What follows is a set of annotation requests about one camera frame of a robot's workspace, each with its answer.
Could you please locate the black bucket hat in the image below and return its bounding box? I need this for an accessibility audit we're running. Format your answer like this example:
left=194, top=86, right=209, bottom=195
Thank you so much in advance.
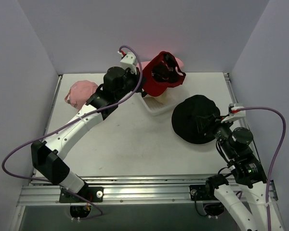
left=171, top=95, right=221, bottom=144

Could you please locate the red baseball cap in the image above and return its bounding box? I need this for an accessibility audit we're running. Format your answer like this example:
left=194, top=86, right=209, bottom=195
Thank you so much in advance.
left=142, top=51, right=186, bottom=97

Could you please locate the pink baseball cap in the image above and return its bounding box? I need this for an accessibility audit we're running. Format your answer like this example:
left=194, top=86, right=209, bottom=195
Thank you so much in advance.
left=65, top=80, right=98, bottom=111

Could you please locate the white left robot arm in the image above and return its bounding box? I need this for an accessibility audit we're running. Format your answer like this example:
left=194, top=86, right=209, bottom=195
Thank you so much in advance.
left=31, top=66, right=142, bottom=202

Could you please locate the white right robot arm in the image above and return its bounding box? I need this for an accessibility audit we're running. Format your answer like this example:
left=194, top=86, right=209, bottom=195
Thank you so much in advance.
left=198, top=115, right=284, bottom=231

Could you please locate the beige hat in basket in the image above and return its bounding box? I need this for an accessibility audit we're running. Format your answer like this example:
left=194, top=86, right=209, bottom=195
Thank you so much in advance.
left=146, top=90, right=172, bottom=106

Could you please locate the white plastic basket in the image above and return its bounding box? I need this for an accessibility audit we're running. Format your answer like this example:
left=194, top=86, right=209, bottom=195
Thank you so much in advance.
left=138, top=92, right=190, bottom=116

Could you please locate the pink hat in basket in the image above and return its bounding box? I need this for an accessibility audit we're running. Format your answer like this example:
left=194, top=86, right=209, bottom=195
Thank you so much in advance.
left=141, top=57, right=184, bottom=68

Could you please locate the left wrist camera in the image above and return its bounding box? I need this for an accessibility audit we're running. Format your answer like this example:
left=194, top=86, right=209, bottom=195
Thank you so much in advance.
left=117, top=51, right=138, bottom=74

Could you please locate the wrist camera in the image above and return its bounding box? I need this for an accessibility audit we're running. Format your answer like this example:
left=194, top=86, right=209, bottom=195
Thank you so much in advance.
left=117, top=51, right=138, bottom=74
left=221, top=103, right=246, bottom=123

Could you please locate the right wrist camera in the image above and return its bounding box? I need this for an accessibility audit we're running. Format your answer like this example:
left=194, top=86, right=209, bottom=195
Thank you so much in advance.
left=221, top=103, right=246, bottom=123

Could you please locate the aluminium mounting rail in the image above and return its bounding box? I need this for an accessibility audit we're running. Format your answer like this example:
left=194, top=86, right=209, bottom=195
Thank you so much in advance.
left=16, top=174, right=279, bottom=206

